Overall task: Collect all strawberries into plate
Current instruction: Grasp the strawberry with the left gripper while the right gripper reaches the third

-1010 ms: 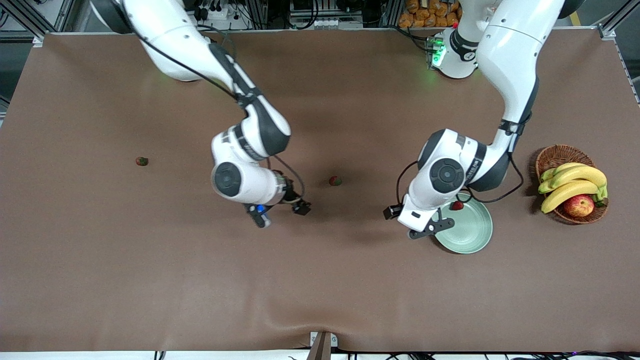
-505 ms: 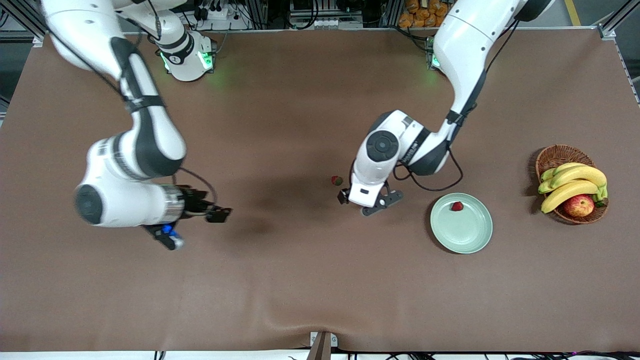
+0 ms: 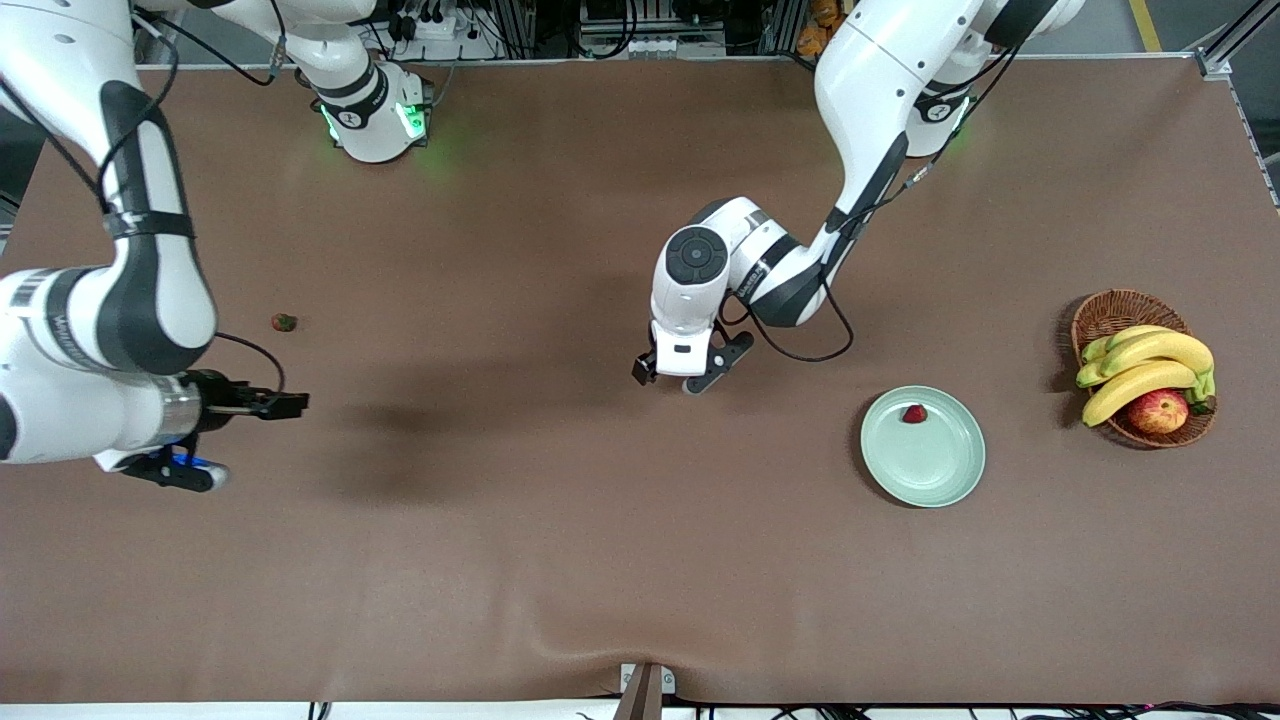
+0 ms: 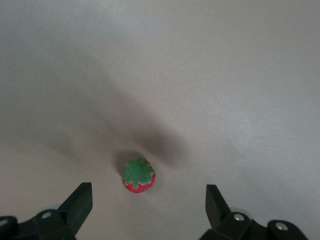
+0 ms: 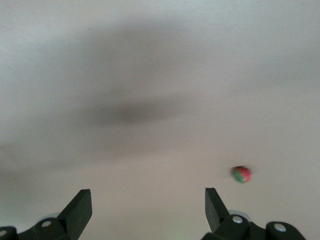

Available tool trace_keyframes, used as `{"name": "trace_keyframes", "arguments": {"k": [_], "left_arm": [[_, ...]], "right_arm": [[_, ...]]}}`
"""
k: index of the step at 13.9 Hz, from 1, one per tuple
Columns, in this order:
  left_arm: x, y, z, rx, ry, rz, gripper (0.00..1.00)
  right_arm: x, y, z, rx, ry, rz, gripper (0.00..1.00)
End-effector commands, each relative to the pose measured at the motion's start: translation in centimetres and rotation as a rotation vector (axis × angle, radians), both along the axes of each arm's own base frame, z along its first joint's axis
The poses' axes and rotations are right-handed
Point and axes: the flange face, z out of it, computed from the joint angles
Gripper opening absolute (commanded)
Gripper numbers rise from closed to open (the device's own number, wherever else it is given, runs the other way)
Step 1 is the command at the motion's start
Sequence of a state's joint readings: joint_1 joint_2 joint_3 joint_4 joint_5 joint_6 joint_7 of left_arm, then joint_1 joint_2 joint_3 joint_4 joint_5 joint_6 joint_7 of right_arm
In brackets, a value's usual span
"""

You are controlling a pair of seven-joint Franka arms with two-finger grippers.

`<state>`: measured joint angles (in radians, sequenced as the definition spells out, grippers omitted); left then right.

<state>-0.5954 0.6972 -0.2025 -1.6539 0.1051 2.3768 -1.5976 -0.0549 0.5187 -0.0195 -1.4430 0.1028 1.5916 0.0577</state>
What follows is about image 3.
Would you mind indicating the yellow banana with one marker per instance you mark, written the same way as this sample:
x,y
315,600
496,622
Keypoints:
x,y
1135,385
1165,347
1130,333

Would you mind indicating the table edge clamp bracket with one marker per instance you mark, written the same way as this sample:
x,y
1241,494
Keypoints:
x,y
645,690

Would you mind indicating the small red strawberry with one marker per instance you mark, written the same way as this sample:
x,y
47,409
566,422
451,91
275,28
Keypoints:
x,y
914,413
284,322

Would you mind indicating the table cover cloth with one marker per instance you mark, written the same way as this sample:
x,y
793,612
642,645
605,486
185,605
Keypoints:
x,y
640,560

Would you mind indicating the red apple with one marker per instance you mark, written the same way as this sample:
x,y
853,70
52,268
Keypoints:
x,y
1158,412

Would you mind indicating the pale green round plate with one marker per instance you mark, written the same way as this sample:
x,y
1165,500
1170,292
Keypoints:
x,y
930,465

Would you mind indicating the white power strip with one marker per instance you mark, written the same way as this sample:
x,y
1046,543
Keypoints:
x,y
440,25

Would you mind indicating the aluminium frame strut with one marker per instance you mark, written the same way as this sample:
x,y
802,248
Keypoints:
x,y
1212,62

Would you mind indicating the white connector strip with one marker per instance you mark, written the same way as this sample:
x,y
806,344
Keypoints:
x,y
660,46

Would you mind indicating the brown wicker basket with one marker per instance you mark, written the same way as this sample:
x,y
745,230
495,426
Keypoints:
x,y
1120,312

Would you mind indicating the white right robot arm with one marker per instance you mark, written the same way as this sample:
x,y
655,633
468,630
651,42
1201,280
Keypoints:
x,y
60,410

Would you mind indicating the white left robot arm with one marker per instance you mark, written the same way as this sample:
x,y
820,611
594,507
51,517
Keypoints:
x,y
880,70

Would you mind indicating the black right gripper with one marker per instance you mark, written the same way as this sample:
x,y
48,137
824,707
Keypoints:
x,y
218,400

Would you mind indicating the bag of orange bread rolls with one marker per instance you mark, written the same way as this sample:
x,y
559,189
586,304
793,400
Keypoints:
x,y
815,35

